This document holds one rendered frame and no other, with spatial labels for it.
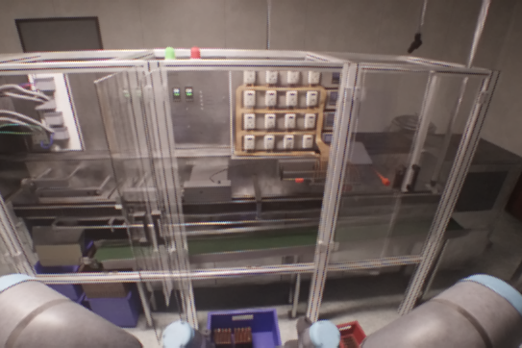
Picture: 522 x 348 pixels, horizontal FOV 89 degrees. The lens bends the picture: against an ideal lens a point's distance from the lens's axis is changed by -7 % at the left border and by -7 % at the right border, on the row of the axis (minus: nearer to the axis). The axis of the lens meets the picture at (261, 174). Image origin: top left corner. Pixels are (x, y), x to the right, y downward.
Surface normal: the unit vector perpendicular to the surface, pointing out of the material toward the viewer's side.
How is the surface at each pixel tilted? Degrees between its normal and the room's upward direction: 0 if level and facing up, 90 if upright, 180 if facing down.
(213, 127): 90
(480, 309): 5
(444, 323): 18
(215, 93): 90
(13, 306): 5
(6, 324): 25
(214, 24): 90
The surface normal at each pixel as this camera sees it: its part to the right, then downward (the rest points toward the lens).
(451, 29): 0.10, 0.45
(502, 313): 0.20, -0.62
